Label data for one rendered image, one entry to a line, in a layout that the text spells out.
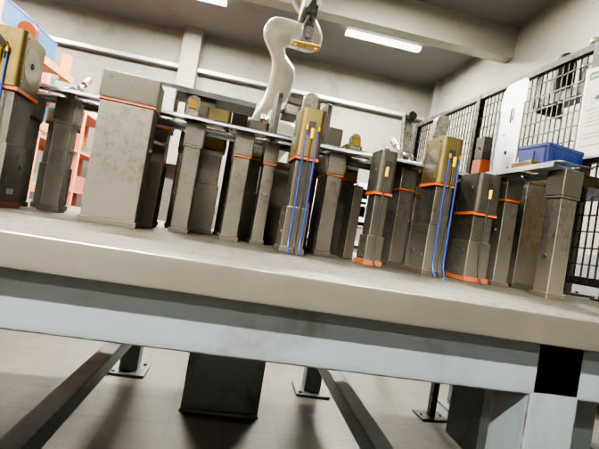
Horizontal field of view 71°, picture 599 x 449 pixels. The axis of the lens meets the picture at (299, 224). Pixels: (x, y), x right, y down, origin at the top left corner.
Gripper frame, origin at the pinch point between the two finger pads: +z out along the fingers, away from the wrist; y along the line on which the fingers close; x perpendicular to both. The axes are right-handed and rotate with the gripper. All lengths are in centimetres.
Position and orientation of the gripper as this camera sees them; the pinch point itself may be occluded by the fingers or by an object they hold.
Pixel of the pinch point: (307, 36)
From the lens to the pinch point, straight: 133.0
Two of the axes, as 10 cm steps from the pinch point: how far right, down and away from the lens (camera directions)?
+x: 9.7, 1.6, 1.7
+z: -1.5, 9.9, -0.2
